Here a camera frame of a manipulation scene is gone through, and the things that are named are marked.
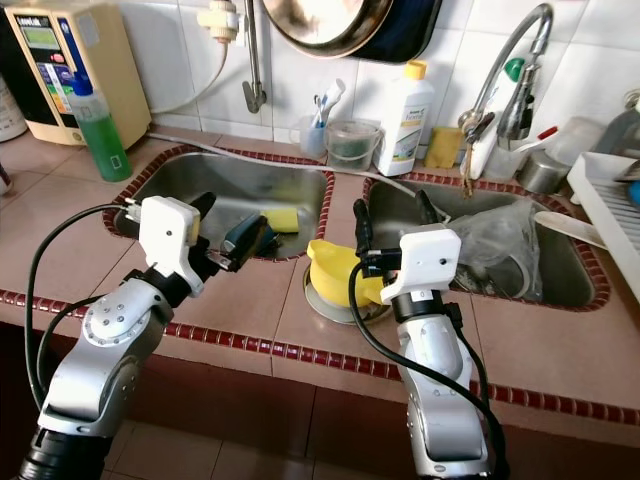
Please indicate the clear plastic jug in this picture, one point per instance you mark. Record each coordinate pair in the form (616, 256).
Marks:
(585, 140)

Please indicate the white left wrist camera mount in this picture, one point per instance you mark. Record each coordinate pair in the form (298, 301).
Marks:
(168, 240)

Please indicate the beige water ioniser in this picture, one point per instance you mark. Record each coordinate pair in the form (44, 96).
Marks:
(115, 70)

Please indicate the hanging metal wok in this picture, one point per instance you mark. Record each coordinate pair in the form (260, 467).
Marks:
(340, 25)

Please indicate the white blue toothbrush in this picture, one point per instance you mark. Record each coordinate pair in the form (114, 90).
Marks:
(330, 98)

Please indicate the chrome gooseneck faucet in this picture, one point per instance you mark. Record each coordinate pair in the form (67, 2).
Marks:
(505, 50)

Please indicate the dark yellow scouring sponge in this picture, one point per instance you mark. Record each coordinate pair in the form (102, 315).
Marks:
(442, 147)

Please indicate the stainless steel bowl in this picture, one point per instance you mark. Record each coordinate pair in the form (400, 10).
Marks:
(622, 130)

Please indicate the chrome wall tap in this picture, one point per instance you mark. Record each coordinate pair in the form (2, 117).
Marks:
(254, 70)

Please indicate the stainless steel plate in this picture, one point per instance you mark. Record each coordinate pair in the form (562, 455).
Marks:
(335, 315)

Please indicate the white bottle yellow cap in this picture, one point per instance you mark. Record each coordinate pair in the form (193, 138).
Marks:
(403, 125)

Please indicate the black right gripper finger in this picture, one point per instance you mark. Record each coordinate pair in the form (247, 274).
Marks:
(364, 235)
(427, 210)

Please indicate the dark blue mug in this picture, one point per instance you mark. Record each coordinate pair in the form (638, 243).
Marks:
(238, 228)

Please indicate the white plastic jar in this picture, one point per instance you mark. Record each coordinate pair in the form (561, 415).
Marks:
(10, 110)

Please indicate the clear plastic bag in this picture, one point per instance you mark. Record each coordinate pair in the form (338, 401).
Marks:
(500, 240)

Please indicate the white dish rack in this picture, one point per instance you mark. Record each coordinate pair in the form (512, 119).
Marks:
(610, 210)

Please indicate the clear toothbrush cup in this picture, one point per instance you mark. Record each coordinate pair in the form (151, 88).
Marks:
(307, 142)

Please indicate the stainless steel cup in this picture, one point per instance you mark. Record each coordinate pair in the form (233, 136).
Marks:
(545, 175)

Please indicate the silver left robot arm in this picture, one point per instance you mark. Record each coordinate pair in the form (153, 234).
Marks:
(105, 370)

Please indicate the clear plastic utensil cup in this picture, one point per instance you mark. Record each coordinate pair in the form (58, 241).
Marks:
(538, 145)

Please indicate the yellow plastic bowl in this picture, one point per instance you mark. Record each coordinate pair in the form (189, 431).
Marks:
(335, 272)

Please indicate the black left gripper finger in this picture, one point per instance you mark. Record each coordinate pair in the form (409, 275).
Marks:
(250, 248)
(203, 206)

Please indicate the white bottle green cap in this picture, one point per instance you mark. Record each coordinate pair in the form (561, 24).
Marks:
(495, 100)

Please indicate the green dish soap bottle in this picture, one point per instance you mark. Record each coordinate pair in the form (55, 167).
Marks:
(105, 145)

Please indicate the white water valve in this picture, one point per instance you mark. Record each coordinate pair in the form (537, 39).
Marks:
(218, 22)

